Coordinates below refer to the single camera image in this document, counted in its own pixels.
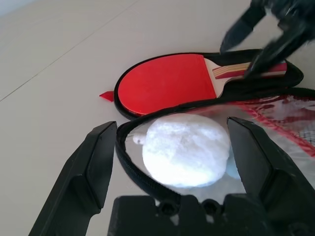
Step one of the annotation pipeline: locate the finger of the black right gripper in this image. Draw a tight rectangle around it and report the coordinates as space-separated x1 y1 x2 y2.
243 31 308 79
220 6 268 54

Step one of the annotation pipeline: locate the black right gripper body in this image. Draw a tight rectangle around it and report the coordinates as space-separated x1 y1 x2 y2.
248 0 315 47

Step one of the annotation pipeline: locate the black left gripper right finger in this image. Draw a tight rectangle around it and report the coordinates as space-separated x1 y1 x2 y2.
226 117 315 236

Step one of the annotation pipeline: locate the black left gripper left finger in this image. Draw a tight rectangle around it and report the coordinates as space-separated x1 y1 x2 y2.
28 120 118 236

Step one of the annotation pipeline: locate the black and red paddle case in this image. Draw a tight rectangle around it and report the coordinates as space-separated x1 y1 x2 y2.
99 49 315 207

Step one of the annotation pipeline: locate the red ping-pong paddle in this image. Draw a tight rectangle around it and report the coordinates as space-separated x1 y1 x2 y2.
117 54 288 117

